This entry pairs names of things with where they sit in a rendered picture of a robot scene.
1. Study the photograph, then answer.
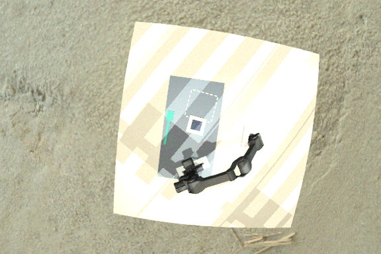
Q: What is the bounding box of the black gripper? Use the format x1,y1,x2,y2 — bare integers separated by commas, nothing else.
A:
181,158,199,178

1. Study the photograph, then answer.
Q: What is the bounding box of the turquoise flat trowel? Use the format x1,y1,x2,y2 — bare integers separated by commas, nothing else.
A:
164,110,174,145

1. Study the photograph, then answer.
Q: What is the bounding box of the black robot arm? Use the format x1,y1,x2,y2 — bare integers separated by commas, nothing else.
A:
173,133,264,194

